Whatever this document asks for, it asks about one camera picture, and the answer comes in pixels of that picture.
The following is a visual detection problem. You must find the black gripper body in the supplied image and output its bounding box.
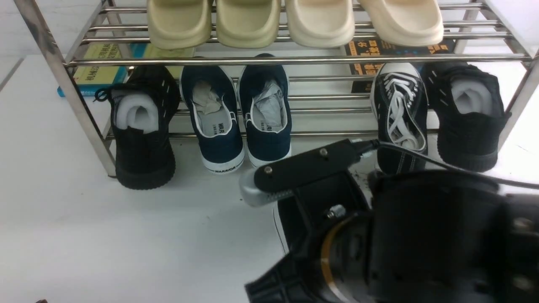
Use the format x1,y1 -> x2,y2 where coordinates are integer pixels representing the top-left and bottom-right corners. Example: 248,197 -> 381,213
245,171 -> 373,303

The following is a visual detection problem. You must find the black canvas sneaker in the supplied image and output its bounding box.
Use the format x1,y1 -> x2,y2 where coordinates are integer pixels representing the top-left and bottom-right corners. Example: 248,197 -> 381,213
370,63 -> 429,156
273,197 -> 306,255

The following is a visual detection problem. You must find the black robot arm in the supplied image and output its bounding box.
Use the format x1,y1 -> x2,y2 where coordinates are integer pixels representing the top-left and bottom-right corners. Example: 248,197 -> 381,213
245,170 -> 538,303

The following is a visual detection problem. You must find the stainless steel shoe rack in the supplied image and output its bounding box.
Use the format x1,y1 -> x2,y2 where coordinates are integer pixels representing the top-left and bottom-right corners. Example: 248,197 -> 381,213
15,0 -> 538,178

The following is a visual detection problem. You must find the navy canvas shoe right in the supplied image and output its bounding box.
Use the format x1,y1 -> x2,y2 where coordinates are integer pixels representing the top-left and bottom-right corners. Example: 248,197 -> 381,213
235,64 -> 292,167

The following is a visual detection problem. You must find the navy canvas shoe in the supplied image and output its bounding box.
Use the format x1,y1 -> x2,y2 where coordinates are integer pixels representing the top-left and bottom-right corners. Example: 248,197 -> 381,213
179,66 -> 245,175
235,64 -> 292,167

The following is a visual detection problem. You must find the navy canvas shoe left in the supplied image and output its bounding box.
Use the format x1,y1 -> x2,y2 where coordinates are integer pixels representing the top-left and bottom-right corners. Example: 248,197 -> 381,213
179,66 -> 245,175

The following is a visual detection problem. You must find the black knit sneaker left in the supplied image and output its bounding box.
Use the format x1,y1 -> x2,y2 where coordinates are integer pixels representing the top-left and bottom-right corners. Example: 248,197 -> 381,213
94,65 -> 180,190

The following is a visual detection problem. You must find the black knit sneaker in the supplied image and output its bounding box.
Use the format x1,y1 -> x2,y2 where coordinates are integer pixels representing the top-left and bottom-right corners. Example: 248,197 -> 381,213
421,62 -> 511,172
94,65 -> 180,190

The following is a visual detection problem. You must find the black orange book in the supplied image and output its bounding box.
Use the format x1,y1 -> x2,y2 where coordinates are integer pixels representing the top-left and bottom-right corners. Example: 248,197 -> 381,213
341,39 -> 456,76

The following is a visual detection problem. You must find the black knit sneaker right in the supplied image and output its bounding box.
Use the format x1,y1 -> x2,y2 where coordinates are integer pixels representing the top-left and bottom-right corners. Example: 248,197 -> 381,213
421,62 -> 511,172

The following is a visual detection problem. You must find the cream slipper left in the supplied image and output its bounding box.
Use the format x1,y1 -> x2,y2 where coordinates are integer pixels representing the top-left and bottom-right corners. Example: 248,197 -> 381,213
284,0 -> 355,48

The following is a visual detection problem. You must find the cream slipper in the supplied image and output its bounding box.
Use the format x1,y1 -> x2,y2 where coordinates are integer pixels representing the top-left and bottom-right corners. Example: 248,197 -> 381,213
284,0 -> 355,48
358,0 -> 444,47

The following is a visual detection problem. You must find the olive green slipper right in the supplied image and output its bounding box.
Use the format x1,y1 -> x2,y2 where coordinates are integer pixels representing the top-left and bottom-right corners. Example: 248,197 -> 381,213
216,0 -> 281,49

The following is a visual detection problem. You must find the olive green slipper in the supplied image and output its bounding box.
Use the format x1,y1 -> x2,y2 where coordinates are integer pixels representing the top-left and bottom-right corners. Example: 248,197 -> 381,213
147,0 -> 213,50
216,0 -> 281,49

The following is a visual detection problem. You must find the cream slipper right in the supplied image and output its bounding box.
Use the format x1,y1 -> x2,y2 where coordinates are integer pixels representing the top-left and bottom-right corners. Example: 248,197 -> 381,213
358,0 -> 444,47

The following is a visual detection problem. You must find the olive green slipper left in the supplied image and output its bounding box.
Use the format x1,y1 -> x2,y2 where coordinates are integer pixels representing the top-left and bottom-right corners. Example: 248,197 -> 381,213
147,0 -> 213,50

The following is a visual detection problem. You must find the yellow green book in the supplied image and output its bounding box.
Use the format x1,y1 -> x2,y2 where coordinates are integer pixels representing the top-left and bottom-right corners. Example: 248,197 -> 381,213
73,43 -> 196,97

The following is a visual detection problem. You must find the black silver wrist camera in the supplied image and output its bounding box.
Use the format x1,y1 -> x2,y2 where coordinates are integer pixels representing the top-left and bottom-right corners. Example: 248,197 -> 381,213
239,139 -> 380,207

